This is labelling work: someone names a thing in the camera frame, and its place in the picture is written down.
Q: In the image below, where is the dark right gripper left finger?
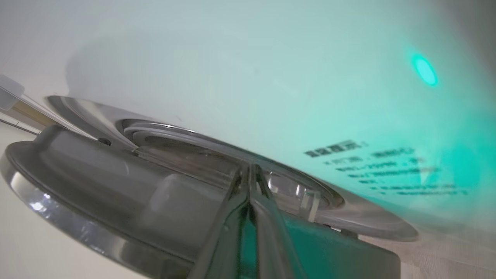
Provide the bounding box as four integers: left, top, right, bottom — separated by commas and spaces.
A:
188, 165, 250, 279

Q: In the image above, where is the grey chrome washing machine door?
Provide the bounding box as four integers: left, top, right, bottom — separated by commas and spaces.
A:
0, 124, 401, 279

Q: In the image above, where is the white washing machine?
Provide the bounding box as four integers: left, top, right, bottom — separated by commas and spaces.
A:
0, 0, 496, 250

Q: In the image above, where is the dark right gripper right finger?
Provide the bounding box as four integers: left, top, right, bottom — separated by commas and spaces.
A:
250, 165, 307, 279

